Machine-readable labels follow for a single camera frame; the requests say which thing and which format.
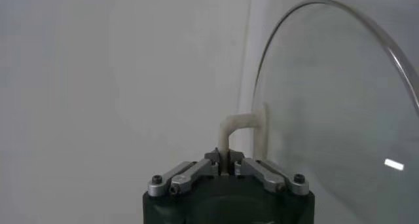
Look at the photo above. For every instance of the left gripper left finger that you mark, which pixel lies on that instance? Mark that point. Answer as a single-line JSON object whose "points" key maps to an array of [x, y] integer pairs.
{"points": [[186, 177]]}

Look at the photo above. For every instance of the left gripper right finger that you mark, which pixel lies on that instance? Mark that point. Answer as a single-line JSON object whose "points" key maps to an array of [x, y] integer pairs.
{"points": [[268, 177]]}

